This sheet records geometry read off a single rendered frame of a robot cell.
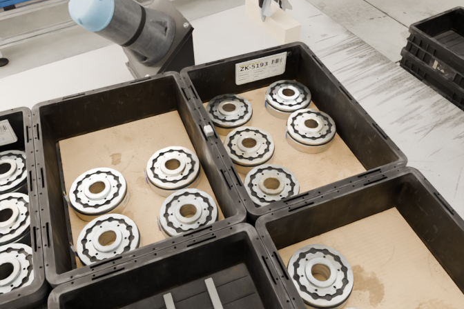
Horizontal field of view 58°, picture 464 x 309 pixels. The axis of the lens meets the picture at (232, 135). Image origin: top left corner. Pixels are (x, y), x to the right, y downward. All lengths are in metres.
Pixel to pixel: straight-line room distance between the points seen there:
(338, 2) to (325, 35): 1.70
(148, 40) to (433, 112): 0.78
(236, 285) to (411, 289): 0.28
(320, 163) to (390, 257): 0.22
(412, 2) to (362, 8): 0.38
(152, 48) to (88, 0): 0.19
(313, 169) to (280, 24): 0.65
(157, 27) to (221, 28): 0.40
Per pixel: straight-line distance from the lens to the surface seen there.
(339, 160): 0.88
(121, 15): 1.06
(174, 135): 0.91
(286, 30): 1.36
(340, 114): 0.90
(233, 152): 0.83
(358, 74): 1.31
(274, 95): 0.95
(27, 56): 2.82
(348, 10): 3.08
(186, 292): 0.71
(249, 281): 0.72
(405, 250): 0.79
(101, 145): 0.92
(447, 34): 2.03
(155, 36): 1.11
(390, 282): 0.76
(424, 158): 1.12
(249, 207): 0.66
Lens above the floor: 1.48
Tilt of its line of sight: 46 degrees down
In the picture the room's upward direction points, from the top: 1 degrees counter-clockwise
